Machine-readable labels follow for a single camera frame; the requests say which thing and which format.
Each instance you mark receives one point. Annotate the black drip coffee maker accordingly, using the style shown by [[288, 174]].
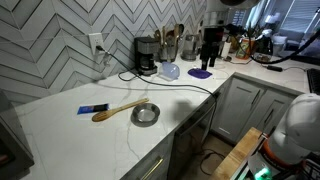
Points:
[[145, 50]]

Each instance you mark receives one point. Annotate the stainless dishwasher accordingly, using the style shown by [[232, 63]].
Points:
[[186, 146]]

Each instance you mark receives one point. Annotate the black keyboard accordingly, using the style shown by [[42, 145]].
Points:
[[314, 81]]

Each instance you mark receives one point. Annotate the orange printed container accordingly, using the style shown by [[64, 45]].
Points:
[[246, 49]]

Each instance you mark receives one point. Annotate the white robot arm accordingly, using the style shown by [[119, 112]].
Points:
[[300, 123]]

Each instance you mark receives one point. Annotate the wooden spoon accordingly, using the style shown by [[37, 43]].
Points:
[[104, 115]]

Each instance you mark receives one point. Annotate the grey countertop appliance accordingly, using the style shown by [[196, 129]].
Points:
[[11, 146]]

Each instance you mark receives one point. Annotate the grey cabinet door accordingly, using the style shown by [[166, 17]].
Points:
[[271, 111], [235, 106]]

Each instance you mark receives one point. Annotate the white wall outlet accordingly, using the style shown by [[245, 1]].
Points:
[[93, 39]]

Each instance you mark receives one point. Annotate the wooden cart top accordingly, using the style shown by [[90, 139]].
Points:
[[235, 156]]

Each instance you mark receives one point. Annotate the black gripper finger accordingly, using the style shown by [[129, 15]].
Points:
[[205, 60], [213, 59]]

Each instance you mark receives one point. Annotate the glass blender jar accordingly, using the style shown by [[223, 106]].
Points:
[[190, 48]]

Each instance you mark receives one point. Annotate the wooden kitchen utensil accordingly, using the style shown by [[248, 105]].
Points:
[[176, 33]]

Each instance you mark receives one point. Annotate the white paper towel roll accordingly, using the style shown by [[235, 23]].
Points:
[[226, 50]]

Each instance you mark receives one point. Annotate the translucent blue plastic container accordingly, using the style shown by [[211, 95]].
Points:
[[170, 70]]

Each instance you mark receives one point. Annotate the silver metal bowl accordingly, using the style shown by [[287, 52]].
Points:
[[145, 115]]

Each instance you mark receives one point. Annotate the small black counter device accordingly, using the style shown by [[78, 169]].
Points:
[[274, 68]]

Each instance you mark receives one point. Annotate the dark ladle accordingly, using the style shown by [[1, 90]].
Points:
[[181, 29]]

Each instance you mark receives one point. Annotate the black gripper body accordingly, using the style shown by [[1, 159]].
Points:
[[213, 38]]

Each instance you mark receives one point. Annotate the grey utensil holder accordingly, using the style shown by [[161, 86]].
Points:
[[168, 53]]

